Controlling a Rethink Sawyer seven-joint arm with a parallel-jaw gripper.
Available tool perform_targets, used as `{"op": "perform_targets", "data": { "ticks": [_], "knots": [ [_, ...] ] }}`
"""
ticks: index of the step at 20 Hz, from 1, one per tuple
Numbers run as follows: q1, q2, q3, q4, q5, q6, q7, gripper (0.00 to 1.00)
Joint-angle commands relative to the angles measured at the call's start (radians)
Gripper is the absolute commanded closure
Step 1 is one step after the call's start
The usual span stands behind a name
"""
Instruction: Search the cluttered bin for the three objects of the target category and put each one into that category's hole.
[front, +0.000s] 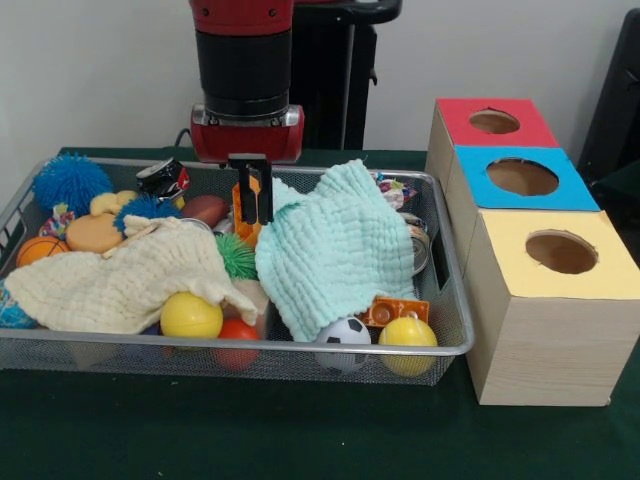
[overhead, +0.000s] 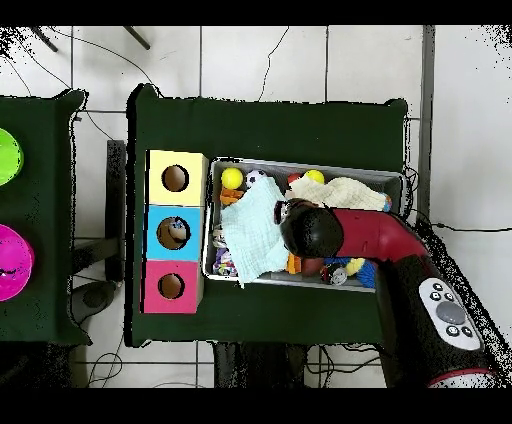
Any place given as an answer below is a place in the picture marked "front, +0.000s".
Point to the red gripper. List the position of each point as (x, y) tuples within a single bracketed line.
[(247, 142)]

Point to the mint green cloth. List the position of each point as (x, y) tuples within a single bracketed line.
[(335, 240)]

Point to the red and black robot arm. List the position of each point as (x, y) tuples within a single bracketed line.
[(242, 60)]

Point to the silver mesh bin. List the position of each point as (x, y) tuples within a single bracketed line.
[(125, 357)]

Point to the wooden three-hole box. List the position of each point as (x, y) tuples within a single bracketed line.
[(550, 350)]

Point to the orange plastic tray block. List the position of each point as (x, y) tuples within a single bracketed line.
[(247, 235)]

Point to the crushed black soda can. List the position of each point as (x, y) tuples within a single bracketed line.
[(162, 180)]

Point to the red plastic ball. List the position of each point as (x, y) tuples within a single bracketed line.
[(237, 332)]

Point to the yellow plastic ball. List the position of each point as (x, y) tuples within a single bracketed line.
[(407, 337), (190, 317)]

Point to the small soccer ball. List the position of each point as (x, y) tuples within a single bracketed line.
[(345, 332)]

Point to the cream cloth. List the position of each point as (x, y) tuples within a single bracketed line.
[(115, 280)]

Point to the orange toy brick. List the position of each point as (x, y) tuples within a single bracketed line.
[(395, 310)]

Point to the large blue spiky ball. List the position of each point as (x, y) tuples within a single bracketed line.
[(70, 182)]

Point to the orange toy basketball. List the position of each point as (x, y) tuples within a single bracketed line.
[(40, 250)]

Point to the dark green tablecloth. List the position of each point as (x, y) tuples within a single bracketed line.
[(250, 430), (620, 200)]

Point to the black office chair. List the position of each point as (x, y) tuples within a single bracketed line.
[(615, 100)]

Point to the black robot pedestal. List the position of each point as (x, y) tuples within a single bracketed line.
[(340, 75)]

